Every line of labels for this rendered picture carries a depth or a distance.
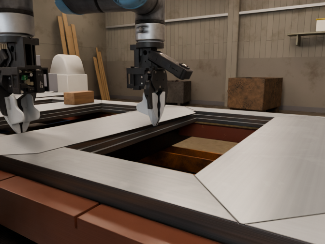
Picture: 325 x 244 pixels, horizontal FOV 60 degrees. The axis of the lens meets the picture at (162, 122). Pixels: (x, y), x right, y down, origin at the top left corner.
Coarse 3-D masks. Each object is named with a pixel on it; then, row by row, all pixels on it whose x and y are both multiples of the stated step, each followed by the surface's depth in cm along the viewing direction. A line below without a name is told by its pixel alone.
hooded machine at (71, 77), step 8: (56, 56) 562; (64, 56) 559; (72, 56) 578; (56, 64) 566; (64, 64) 554; (72, 64) 567; (80, 64) 586; (56, 72) 569; (64, 72) 557; (72, 72) 566; (80, 72) 585; (64, 80) 556; (72, 80) 562; (80, 80) 581; (64, 88) 559; (72, 88) 564; (80, 88) 583
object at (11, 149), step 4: (0, 144) 53; (4, 144) 53; (8, 144) 53; (0, 148) 51; (4, 148) 51; (8, 148) 51; (12, 148) 51; (16, 148) 51; (20, 148) 51; (0, 152) 48; (4, 152) 48; (8, 152) 48; (12, 152) 48; (16, 152) 48; (20, 152) 48; (24, 152) 48; (28, 152) 48; (32, 152) 48; (36, 152) 48
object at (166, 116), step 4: (132, 112) 94; (136, 112) 94; (140, 112) 94; (144, 116) 86; (148, 116) 86; (164, 116) 86; (168, 116) 86; (172, 116) 86; (176, 116) 86; (180, 116) 86
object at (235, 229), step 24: (0, 120) 86; (48, 120) 99; (168, 120) 84; (192, 120) 95; (216, 120) 94; (240, 120) 90; (264, 120) 87; (96, 144) 58; (120, 144) 64; (0, 168) 48; (24, 168) 44; (72, 192) 39; (96, 192) 36; (120, 192) 34; (144, 216) 32; (168, 216) 30; (192, 216) 29; (216, 240) 28; (240, 240) 26; (264, 240) 25; (288, 240) 24
